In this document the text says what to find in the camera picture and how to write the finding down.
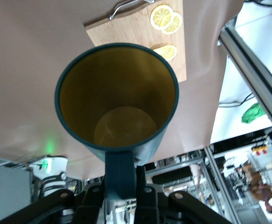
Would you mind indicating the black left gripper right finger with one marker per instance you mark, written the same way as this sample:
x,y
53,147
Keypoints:
x,y
147,205

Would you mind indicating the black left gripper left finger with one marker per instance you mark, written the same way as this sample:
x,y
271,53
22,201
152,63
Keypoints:
x,y
89,205

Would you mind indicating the dark teal mug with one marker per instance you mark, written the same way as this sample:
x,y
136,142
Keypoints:
x,y
117,93

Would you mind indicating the metal storage shelving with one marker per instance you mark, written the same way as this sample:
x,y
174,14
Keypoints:
x,y
220,186

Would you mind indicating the person in brown top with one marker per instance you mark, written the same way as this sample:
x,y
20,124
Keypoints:
x,y
259,186

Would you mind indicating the green crumpled bag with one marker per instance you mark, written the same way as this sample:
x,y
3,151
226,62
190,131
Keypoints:
x,y
252,114

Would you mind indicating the brown table cover mat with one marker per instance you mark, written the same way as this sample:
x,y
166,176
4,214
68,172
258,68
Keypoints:
x,y
21,70

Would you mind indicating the lemon slice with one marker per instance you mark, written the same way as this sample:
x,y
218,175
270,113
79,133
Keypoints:
x,y
176,24
167,53
161,16

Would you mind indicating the wooden cutting board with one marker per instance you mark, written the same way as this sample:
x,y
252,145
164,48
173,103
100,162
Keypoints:
x,y
131,30

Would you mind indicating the aluminium frame profile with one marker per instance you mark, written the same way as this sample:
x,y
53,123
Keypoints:
x,y
255,70

